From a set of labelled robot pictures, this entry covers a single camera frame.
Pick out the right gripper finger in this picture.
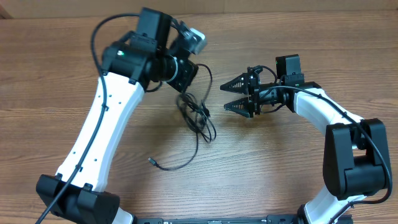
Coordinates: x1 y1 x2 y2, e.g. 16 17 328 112
220 73 249 95
224 98 252 118

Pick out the black cable silver plug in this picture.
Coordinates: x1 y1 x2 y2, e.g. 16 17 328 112
147 126 198 171

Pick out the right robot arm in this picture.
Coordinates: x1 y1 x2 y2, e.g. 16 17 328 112
220 54 393 223

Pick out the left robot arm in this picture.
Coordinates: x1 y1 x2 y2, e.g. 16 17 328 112
36 8 206 223

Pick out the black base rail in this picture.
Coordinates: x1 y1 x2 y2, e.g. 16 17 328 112
133 215 304 224

